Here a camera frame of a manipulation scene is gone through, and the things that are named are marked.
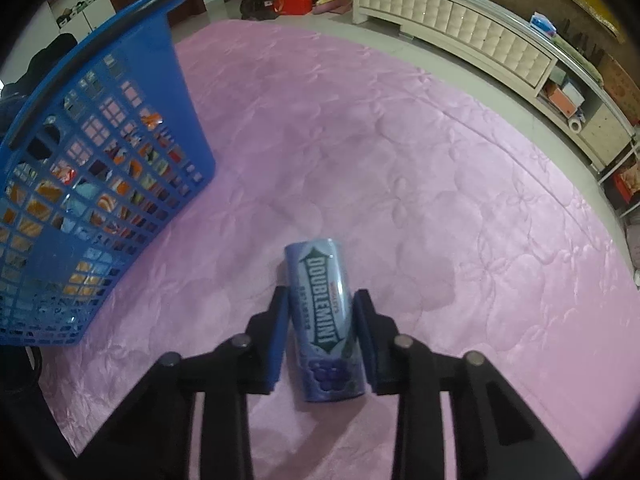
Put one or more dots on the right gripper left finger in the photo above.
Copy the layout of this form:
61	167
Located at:
149	435

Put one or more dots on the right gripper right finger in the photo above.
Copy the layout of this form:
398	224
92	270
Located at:
496	434

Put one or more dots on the blue Doublemint gum can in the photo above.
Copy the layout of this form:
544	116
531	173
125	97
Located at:
328	357

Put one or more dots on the orange chip packet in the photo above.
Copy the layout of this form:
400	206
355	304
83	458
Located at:
29	209

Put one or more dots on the pink quilted table cover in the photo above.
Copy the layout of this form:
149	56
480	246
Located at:
464	231

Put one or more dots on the white metal shelf rack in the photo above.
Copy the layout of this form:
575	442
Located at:
620	179

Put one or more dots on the blue plastic basket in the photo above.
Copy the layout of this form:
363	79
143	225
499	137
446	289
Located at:
113	125

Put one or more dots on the cardboard box on cabinet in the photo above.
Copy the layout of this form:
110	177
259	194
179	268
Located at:
621	87

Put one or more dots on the white TV cabinet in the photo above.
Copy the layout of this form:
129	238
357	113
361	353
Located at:
524	59

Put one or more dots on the blue tissue pack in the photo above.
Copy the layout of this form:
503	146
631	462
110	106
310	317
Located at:
541	23

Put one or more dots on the broom and dustpan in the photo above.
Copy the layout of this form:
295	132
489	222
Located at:
332	6

